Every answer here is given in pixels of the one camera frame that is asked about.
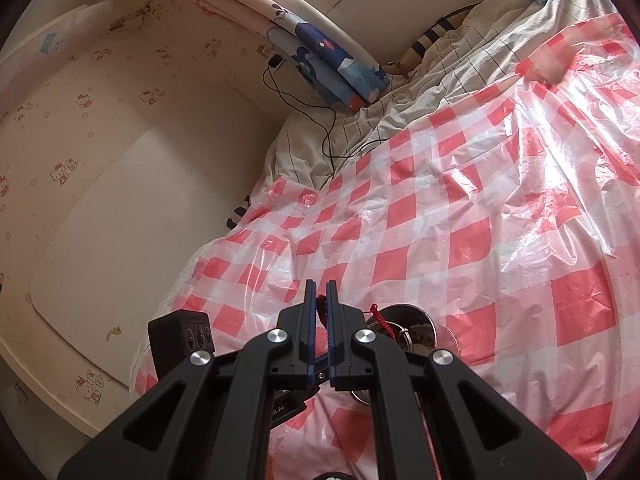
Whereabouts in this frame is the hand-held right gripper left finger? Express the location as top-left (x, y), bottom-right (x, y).
top-left (55, 279), bottom-right (321, 480)

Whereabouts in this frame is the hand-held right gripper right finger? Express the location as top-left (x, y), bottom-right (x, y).
top-left (326, 280), bottom-right (585, 480)

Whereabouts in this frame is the red cord bracelet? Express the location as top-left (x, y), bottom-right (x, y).
top-left (316, 294), bottom-right (397, 340)

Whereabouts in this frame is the round metal bowl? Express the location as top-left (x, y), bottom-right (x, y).
top-left (350, 304), bottom-right (442, 407)

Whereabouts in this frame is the cream bed headboard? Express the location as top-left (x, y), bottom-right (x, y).
top-left (0, 0), bottom-right (286, 441)

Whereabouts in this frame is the dark striped cloth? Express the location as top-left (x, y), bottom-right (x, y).
top-left (225, 195), bottom-right (251, 231)

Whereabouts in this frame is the red checkered plastic sheet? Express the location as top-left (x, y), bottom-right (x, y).
top-left (127, 10), bottom-right (640, 480)

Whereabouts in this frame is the white thin-striped bed sheet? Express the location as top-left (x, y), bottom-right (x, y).
top-left (265, 0), bottom-right (626, 191)

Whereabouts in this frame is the cartoon print curtain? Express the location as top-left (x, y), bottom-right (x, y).
top-left (97, 0), bottom-right (391, 111)

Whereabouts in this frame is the striped plush toy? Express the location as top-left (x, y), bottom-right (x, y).
top-left (387, 2), bottom-right (481, 79)

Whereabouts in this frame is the black charging cable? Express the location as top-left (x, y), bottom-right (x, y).
top-left (262, 62), bottom-right (396, 178)

